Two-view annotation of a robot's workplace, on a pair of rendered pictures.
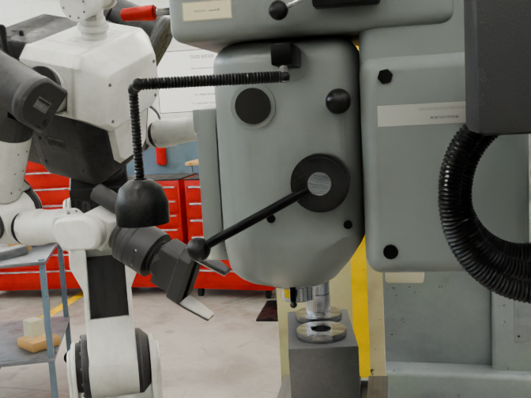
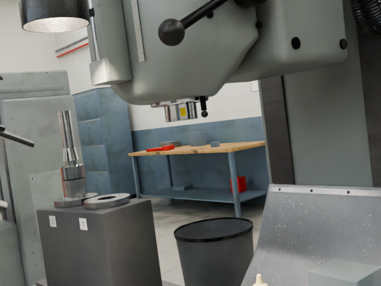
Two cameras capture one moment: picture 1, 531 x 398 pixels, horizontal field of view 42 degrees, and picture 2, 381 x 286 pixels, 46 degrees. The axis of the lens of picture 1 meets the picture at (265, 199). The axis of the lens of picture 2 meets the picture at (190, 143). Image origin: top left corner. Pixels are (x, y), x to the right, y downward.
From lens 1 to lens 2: 0.76 m
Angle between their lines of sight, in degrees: 51
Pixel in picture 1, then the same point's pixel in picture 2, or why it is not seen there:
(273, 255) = (207, 54)
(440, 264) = (317, 54)
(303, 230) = (231, 28)
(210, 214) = (110, 29)
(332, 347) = (134, 205)
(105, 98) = not seen: outside the picture
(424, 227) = (308, 25)
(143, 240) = not seen: outside the picture
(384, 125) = not seen: outside the picture
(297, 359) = (110, 222)
